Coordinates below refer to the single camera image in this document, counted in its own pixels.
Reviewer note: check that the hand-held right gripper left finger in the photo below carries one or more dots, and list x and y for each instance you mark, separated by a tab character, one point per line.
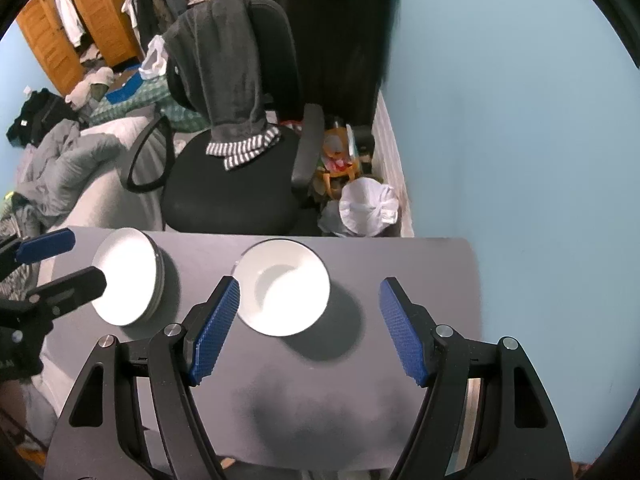
215	332

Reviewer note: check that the white ribbed radiator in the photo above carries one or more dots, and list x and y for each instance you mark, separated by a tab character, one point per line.
395	170

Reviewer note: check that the white bowl with dark rim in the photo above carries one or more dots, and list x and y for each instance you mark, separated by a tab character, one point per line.
282	287

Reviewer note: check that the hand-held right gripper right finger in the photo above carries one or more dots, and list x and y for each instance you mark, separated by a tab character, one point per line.
402	332

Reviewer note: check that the grey hoodie with striped cuffs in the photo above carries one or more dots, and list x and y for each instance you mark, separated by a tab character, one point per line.
220	75

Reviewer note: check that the grey puffy comforter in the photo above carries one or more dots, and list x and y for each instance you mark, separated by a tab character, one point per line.
60	170

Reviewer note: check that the white plastic bag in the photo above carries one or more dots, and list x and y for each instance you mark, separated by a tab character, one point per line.
152	60

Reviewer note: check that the blue box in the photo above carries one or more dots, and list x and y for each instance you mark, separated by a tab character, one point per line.
124	87

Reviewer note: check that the dark curtain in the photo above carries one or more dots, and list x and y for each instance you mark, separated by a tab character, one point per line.
340	35

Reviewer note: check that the white hanging garment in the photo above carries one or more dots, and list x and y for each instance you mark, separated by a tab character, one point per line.
69	15

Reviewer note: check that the white clothing bundle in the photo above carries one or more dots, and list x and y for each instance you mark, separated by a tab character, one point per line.
90	87

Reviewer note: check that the wooden wardrobe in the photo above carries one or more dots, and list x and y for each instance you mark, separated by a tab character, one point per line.
75	25

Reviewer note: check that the trash bin with white liner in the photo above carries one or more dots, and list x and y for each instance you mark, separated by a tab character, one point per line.
367	205

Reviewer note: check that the green checkered cloth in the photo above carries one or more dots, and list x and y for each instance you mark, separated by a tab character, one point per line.
150	105

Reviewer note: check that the black office chair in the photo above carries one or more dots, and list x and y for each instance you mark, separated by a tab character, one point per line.
240	185

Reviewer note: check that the dark hanging clothes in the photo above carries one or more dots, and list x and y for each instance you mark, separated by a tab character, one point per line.
157	5

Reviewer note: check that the grey plastic bag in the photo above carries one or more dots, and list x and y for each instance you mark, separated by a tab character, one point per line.
331	220

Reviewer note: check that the white plate with dark rim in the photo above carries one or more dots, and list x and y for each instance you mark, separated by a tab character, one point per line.
122	275
160	280

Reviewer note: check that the black clothing pile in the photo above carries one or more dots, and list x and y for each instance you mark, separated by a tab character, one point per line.
37	115

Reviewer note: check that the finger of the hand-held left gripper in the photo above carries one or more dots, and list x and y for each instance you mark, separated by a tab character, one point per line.
75	287
47	245

